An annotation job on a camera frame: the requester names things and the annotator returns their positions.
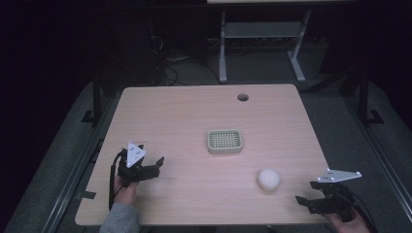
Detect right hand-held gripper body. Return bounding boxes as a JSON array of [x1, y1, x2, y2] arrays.
[[315, 168, 363, 223]]

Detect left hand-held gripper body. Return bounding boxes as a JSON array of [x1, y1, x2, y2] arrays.
[[116, 141, 155, 188]]

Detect person's left hand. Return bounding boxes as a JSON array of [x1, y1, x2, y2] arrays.
[[113, 175, 140, 207]]

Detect person's right hand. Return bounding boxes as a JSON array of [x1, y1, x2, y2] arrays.
[[325, 209, 372, 233]]

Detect round white soap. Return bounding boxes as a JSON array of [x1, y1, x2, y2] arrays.
[[257, 167, 281, 192]]

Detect grey tape strip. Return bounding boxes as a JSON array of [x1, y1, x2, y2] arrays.
[[74, 190, 98, 201]]

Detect black metal stand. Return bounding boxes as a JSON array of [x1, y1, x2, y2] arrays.
[[81, 72, 105, 128], [355, 66, 385, 127]]

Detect green slotted soap dish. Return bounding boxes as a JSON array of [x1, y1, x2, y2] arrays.
[[206, 128, 244, 155]]

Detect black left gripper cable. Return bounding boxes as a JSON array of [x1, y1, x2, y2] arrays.
[[108, 149, 128, 212]]

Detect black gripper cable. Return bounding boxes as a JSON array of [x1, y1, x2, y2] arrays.
[[108, 149, 128, 212], [336, 189, 379, 233]]

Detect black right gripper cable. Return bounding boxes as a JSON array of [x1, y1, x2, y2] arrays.
[[336, 189, 379, 233]]

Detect metal floor rail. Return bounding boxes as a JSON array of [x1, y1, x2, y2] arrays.
[[342, 95, 412, 215], [41, 93, 121, 233]]

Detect tangle of black floor cables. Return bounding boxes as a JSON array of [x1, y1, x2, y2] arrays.
[[147, 18, 224, 87]]

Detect grey metal desk frame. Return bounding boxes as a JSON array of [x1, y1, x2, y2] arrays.
[[218, 9, 313, 84]]

